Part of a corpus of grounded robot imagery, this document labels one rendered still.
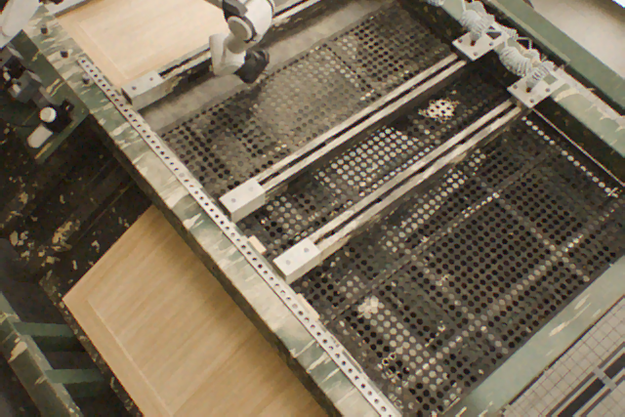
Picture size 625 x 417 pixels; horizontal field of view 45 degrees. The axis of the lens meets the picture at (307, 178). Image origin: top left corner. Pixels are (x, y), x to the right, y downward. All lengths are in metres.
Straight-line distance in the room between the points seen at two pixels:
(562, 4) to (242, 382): 6.04
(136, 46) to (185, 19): 0.21
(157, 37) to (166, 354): 1.07
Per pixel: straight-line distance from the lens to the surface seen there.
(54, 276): 2.76
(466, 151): 2.45
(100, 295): 2.62
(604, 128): 2.63
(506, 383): 2.12
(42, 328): 2.64
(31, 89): 2.54
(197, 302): 2.43
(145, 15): 2.79
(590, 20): 7.67
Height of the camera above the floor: 1.34
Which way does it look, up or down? 5 degrees down
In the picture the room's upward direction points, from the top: 44 degrees clockwise
